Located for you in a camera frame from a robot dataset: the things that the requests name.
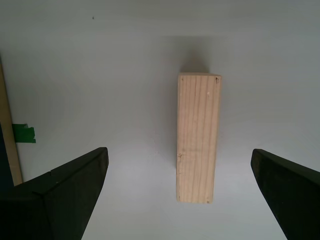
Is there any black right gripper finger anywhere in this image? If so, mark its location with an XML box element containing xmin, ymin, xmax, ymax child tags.
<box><xmin>250</xmin><ymin>148</ymin><xmax>320</xmax><ymax>240</ymax></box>
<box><xmin>0</xmin><ymin>146</ymin><xmax>110</xmax><ymax>240</ymax></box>

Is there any light wooden block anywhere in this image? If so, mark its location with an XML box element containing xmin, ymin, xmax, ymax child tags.
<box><xmin>175</xmin><ymin>72</ymin><xmax>223</xmax><ymax>205</ymax></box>

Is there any green tape marker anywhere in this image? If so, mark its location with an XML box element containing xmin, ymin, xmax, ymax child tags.
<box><xmin>11</xmin><ymin>123</ymin><xmax>37</xmax><ymax>144</ymax></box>

